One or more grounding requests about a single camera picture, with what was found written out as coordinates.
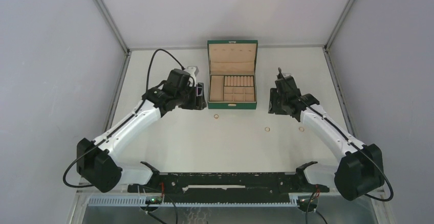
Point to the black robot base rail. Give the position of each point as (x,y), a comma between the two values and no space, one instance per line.
(227,186)

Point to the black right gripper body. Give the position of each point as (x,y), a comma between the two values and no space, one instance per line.
(282,101)

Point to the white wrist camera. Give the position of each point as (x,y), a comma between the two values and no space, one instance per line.
(192,71)
(287,75)

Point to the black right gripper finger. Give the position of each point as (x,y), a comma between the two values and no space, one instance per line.
(273,95)
(273,107)

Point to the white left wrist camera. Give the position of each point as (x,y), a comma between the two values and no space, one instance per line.
(192,71)

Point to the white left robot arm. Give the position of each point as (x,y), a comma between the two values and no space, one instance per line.
(98,160)

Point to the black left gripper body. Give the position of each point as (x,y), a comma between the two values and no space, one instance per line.
(187,98)

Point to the green jewelry box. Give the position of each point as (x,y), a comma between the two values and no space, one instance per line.
(232,57)

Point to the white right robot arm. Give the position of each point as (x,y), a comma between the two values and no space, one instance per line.
(360,168)

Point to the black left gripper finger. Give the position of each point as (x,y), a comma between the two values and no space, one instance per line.
(198,103)
(200,89)

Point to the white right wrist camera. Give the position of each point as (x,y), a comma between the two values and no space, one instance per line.
(287,75)

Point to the white slotted cable duct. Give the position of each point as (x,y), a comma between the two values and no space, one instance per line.
(156,201)

